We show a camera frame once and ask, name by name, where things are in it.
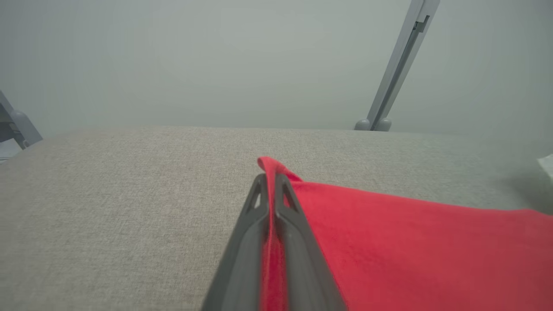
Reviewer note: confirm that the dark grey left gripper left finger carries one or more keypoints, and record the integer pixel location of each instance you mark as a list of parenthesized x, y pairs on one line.
[(242, 259)]

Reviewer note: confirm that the red shorts with white stripes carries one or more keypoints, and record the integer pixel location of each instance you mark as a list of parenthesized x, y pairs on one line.
[(548, 166)]

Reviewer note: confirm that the grey metal partition post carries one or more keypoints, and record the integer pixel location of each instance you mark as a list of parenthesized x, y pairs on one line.
[(402, 60)]

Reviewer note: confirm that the grey fabric sofa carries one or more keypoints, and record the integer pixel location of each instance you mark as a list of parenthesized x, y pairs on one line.
[(129, 207)]

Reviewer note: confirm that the red and white shirt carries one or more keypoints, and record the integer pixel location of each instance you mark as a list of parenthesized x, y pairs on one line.
[(410, 250)]

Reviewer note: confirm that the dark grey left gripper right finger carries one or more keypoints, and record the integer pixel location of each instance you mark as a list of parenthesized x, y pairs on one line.
[(302, 268)]

